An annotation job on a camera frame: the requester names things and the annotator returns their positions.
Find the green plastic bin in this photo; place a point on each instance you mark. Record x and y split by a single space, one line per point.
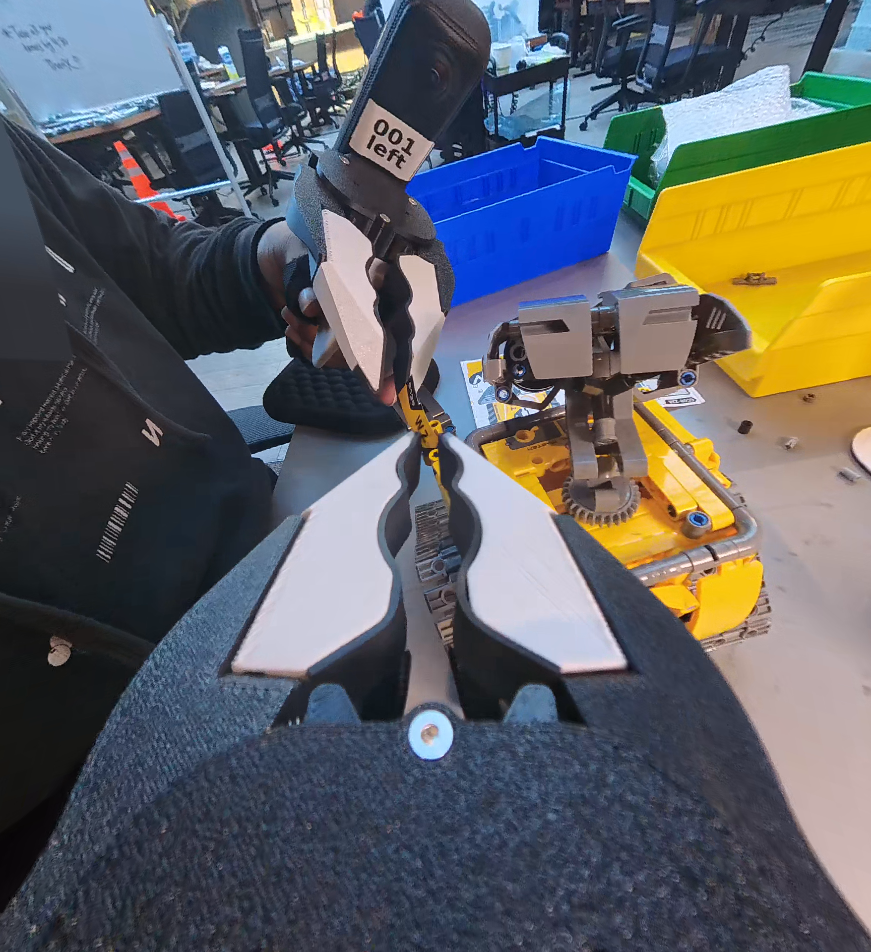
763 145

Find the yellow grey toy brick robot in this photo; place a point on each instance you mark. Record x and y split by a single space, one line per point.
629 535

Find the grey desk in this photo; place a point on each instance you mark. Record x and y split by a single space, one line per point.
815 706

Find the blue plastic bin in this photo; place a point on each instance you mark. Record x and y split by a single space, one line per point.
525 216

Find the dark track link piece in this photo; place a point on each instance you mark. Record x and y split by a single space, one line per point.
754 279

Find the bubble wrap sheet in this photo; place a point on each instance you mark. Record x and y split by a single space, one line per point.
726 104

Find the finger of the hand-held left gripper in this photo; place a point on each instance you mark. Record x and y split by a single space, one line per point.
428 312
346 297

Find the grey toy robot head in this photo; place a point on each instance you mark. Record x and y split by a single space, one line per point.
651 327

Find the person's left forearm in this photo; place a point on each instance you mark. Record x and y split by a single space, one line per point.
205 282

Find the white sticker sheet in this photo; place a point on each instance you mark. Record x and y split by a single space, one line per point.
491 387

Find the black utility cart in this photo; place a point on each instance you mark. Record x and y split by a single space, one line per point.
525 82

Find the yellow plastic bin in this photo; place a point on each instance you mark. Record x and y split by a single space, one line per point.
815 312

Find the black office chair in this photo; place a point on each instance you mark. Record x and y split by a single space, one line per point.
666 52
190 141
264 97

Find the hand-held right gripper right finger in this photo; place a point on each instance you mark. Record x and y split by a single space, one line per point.
540 595

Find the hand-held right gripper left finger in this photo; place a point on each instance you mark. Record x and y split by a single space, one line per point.
324 587

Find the person's left hand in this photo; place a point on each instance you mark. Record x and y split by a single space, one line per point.
275 260

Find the orange traffic cone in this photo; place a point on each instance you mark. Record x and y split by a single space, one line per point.
142 186

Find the whiteboard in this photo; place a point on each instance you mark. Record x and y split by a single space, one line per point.
71 52

